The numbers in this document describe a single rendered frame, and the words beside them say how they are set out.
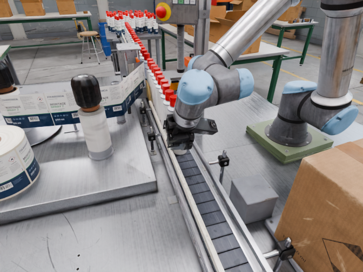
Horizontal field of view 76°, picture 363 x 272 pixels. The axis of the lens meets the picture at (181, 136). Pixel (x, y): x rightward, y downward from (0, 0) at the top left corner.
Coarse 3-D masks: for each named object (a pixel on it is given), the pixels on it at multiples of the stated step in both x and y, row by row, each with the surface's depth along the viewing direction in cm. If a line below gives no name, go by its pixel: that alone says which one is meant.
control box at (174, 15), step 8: (160, 0) 82; (168, 0) 81; (168, 8) 82; (176, 8) 81; (184, 8) 81; (192, 8) 80; (168, 16) 84; (176, 16) 83; (184, 16) 82; (192, 16) 81; (184, 24) 84; (192, 24) 83
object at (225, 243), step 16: (192, 160) 84; (192, 176) 77; (192, 192) 71; (208, 192) 71; (208, 208) 66; (208, 224) 62; (224, 224) 62; (224, 240) 58; (208, 256) 57; (224, 256) 55; (240, 256) 55
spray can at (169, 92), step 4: (168, 92) 84; (172, 92) 84; (168, 96) 84; (164, 100) 87; (168, 100) 85; (164, 104) 86; (168, 104) 85; (164, 108) 87; (164, 112) 88; (164, 116) 89
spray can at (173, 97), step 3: (171, 96) 81; (174, 96) 81; (171, 99) 80; (174, 99) 80; (171, 102) 81; (174, 102) 80; (171, 105) 81; (168, 108) 82; (171, 108) 82; (168, 111) 83; (171, 111) 81
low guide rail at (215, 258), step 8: (152, 104) 114; (152, 112) 110; (160, 128) 95; (176, 160) 79; (176, 168) 76; (184, 184) 70; (192, 200) 64; (192, 208) 63; (200, 216) 60; (200, 224) 58; (208, 240) 55; (208, 248) 54; (216, 256) 51; (216, 264) 50
